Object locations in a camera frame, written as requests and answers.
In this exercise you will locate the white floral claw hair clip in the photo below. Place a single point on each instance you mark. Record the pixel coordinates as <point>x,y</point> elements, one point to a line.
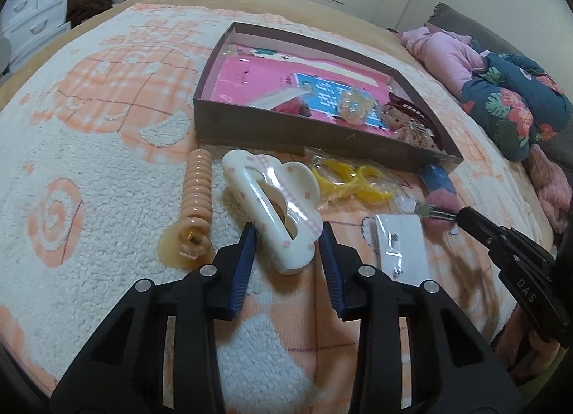
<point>281,199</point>

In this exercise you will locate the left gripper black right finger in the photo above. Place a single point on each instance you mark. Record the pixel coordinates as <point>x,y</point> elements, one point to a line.
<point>417,350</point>

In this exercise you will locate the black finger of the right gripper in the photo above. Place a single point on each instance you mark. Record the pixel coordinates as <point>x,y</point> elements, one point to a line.
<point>480,228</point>

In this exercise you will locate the red hair accessory in bag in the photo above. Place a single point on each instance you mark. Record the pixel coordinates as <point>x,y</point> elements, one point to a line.
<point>289,100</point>

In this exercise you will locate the white drawer cabinet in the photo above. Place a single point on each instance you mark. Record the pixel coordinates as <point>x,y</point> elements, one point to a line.
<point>27,26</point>

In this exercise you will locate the grey headboard cushion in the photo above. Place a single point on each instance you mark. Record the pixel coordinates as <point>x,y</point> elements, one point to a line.
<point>559,148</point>

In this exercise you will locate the pink knitted cloth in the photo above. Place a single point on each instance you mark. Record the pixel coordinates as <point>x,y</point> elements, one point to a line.
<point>551,186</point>

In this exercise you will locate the dark red banana hair clip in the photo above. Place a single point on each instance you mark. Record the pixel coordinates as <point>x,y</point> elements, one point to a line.
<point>411,110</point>

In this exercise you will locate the white earring card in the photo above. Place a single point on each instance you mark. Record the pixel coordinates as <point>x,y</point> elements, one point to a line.
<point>399,247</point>

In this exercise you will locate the pink book in tray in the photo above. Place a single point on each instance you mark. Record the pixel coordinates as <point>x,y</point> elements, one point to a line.
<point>246,73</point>

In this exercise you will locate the blue jewelry box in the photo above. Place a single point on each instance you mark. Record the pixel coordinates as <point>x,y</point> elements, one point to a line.
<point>434,178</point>

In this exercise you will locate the beige bed sheet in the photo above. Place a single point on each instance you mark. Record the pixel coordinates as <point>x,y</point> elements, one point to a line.
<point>268,2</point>

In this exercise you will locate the pink padded jacket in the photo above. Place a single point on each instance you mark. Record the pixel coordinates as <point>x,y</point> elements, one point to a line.
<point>447,57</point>

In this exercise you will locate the pearl hair accessory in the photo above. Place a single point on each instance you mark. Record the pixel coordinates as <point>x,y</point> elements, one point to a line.
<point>354,106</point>

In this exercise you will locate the pink pompom hair clip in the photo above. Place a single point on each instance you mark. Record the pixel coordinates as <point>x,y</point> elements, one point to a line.
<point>438,212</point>

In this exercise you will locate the brown cardboard tray box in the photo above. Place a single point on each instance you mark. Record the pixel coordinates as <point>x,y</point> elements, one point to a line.
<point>241,126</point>

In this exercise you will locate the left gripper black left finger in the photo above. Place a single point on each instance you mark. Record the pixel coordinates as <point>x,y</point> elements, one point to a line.
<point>156,351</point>

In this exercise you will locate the blue floral quilt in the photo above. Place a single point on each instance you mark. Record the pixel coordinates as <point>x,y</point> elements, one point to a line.
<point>516,103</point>

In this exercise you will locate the polka dot mesh bow clip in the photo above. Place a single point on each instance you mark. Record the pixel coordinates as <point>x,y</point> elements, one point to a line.
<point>407,129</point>

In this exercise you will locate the orange white plush blanket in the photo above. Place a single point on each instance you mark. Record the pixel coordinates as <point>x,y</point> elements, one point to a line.
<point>69,255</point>

